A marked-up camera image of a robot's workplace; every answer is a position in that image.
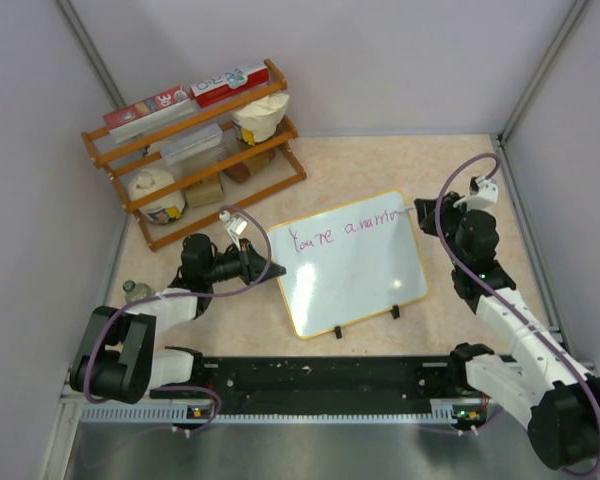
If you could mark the upper white paper-lid jar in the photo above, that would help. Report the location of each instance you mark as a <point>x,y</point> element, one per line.
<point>257,121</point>

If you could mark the clear plastic box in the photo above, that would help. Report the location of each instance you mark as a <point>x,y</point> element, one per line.
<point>191,144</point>

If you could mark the small glass bottle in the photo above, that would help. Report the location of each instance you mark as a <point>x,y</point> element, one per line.
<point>135,291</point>

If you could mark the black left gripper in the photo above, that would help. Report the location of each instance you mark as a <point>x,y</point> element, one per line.
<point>252,265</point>

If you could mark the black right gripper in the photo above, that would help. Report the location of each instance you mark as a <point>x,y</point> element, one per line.
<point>427,215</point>

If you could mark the tan sponge stack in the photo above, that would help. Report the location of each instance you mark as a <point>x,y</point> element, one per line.
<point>206,191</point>

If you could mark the orange wooden shelf rack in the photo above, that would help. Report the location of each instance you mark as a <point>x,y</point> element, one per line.
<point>153,193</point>

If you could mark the yellow framed whiteboard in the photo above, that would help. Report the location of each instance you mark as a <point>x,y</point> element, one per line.
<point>348,263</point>

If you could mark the red foil wrap box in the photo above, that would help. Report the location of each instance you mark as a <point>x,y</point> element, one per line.
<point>149,114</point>

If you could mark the reddish brown sponge stack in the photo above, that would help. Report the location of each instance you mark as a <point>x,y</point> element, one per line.
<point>242,171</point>

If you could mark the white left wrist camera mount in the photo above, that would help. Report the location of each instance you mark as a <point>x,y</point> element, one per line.
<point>234,225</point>

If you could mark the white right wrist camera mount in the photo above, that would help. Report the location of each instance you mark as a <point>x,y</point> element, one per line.
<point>483,193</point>

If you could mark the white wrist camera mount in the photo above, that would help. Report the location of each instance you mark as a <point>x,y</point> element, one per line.
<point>234,225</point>
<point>483,193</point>

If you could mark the red white wrap box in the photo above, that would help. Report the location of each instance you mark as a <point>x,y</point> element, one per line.
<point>228,84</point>

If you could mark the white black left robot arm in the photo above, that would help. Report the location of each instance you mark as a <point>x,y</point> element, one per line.
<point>116,359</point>

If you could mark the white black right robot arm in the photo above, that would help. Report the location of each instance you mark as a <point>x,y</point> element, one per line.
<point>554,397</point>

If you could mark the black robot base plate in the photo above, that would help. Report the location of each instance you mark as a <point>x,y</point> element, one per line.
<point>330,385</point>

